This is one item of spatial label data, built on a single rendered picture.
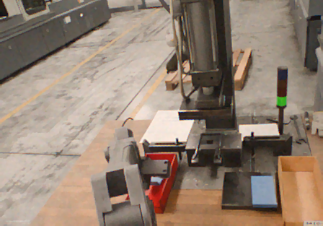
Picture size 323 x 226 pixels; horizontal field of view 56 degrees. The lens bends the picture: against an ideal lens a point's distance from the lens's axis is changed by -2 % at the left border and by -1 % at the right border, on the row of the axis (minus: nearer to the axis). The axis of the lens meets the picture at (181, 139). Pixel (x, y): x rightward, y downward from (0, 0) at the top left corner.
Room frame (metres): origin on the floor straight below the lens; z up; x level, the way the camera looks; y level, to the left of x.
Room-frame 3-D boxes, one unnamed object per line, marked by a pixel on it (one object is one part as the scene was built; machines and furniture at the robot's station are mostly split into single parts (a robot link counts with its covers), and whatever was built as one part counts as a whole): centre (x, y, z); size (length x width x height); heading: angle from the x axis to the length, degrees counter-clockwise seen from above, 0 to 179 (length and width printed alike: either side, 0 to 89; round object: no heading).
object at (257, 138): (0.91, -0.30, 0.95); 0.15 x 0.03 x 0.10; 74
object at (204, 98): (1.01, -0.12, 1.22); 0.26 x 0.18 x 0.30; 164
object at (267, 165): (1.00, -0.16, 0.88); 0.65 x 0.50 x 0.03; 74
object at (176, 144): (0.98, 0.06, 0.95); 0.15 x 0.03 x 0.10; 74
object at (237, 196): (0.73, -0.19, 0.91); 0.17 x 0.16 x 0.02; 74
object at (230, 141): (0.93, -0.12, 0.98); 0.20 x 0.10 x 0.01; 74
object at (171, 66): (1.24, -0.07, 1.25); 0.19 x 0.07 x 0.19; 74
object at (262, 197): (0.69, -0.22, 0.93); 0.15 x 0.07 x 0.03; 166
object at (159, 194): (0.83, 0.12, 0.93); 0.25 x 0.12 x 0.06; 164
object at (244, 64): (4.14, -0.60, 0.07); 1.20 x 1.00 x 0.14; 157
